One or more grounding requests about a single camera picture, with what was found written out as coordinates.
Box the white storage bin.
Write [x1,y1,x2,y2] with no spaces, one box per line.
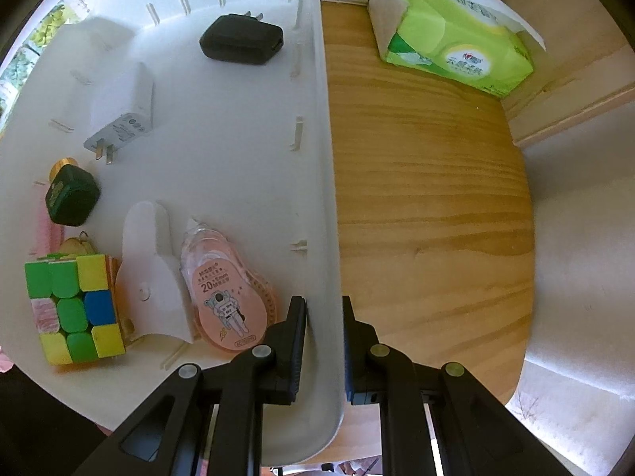
[0,0,346,469]

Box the multicoloured puzzle cube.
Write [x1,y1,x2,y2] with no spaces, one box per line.
[24,253,127,367]

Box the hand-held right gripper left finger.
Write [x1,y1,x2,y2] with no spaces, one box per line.
[74,295,308,476]

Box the green bottle with gold cap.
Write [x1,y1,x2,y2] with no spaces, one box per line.
[44,156,100,226]

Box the light wooden ledge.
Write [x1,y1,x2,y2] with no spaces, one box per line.
[493,0,635,147]

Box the black charger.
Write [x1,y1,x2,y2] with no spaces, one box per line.
[199,11,285,67]

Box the white floral bedsheet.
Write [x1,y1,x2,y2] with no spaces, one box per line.
[506,109,635,457]

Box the white charger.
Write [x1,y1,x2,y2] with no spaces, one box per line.
[83,62,154,166]

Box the white plastic clip case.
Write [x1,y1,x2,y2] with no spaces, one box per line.
[115,201,195,345]

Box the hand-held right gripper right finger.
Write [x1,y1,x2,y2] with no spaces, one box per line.
[341,295,556,476]

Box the pink correction tape dispenser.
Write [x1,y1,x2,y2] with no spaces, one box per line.
[179,217,275,356]

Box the green tissue pack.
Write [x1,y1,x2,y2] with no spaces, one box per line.
[367,0,546,99]

